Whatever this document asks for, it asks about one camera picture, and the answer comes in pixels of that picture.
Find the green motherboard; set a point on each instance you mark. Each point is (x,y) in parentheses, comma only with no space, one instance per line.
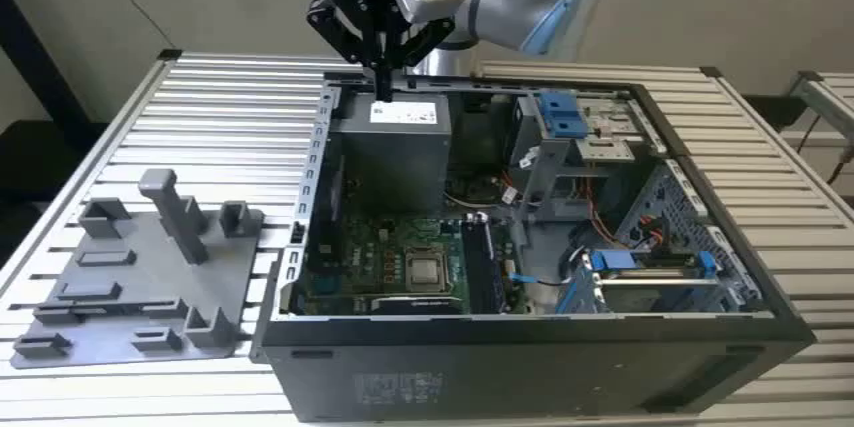
(374,242)

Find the silver drive bay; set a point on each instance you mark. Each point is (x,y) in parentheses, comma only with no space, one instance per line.
(603,147)

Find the black graphics card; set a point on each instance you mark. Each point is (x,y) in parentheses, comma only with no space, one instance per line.
(414,304)

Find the aluminium frame side table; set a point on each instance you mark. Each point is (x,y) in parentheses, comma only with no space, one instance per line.
(821,92)

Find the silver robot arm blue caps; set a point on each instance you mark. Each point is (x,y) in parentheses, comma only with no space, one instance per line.
(507,7)

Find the black cooler fan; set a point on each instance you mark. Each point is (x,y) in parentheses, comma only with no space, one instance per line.
(477,187)

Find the black box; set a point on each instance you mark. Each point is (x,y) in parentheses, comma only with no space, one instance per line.
(774,112)

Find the perforated metal drive cage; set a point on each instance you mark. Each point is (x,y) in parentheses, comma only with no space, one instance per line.
(674,207)

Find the silver CPU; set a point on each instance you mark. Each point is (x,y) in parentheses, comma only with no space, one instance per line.
(427,274)

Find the blue disk carrier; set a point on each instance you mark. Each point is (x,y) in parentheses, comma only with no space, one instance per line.
(614,259)

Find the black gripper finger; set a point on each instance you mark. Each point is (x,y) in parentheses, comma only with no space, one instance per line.
(334,22)
(423,42)

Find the blue drive latch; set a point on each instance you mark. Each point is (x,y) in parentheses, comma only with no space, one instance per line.
(561,112)

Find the black PC case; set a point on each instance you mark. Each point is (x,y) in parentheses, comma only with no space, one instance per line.
(501,377)

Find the grey power supply unit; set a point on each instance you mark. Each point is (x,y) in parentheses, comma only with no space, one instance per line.
(394,167)

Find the grey parts rack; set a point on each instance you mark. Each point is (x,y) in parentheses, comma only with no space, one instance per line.
(154,287)

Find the black slanted bar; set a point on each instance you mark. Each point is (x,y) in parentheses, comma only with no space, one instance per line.
(40,57)

